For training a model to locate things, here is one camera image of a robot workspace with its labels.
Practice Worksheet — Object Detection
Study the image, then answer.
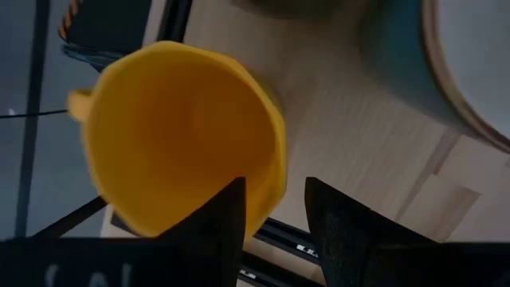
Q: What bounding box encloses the black shelf post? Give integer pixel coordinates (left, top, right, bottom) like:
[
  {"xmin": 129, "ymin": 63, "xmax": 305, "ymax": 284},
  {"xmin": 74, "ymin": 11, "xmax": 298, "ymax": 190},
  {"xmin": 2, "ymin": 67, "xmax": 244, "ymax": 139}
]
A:
[{"xmin": 157, "ymin": 0, "xmax": 194, "ymax": 43}]

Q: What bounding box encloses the teal mug with white handle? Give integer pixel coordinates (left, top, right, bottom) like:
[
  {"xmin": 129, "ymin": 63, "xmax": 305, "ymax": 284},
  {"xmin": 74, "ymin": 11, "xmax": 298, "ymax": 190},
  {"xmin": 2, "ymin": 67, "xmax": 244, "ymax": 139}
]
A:
[{"xmin": 358, "ymin": 0, "xmax": 510, "ymax": 155}]

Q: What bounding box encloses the yellow faceted mug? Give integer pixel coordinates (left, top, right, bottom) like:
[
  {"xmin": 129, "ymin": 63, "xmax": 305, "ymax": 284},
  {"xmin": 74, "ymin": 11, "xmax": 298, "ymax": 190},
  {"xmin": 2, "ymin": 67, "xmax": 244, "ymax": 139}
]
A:
[{"xmin": 65, "ymin": 39, "xmax": 288, "ymax": 240}]

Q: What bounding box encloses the long black floor cable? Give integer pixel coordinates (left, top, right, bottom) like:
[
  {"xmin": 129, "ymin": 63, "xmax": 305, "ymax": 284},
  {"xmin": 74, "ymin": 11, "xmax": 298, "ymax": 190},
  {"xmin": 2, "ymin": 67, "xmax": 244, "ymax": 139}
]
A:
[{"xmin": 0, "ymin": 108, "xmax": 69, "ymax": 120}]

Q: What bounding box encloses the black mat with striped edge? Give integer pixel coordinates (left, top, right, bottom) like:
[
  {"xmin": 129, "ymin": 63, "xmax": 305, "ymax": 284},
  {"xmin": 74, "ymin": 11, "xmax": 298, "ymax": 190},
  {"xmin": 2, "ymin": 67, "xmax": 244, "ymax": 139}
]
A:
[{"xmin": 57, "ymin": 0, "xmax": 155, "ymax": 73}]

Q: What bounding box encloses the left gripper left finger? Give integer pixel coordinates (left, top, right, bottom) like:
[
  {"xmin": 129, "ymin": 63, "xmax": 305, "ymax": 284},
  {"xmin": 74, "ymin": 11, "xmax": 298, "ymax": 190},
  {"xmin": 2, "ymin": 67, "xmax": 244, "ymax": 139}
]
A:
[{"xmin": 157, "ymin": 177, "xmax": 249, "ymax": 287}]

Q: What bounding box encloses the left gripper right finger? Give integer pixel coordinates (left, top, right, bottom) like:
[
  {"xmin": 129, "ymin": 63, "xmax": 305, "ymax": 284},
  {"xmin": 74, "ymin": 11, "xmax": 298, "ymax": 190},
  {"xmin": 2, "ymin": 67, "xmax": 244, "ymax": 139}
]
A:
[{"xmin": 303, "ymin": 177, "xmax": 435, "ymax": 287}]

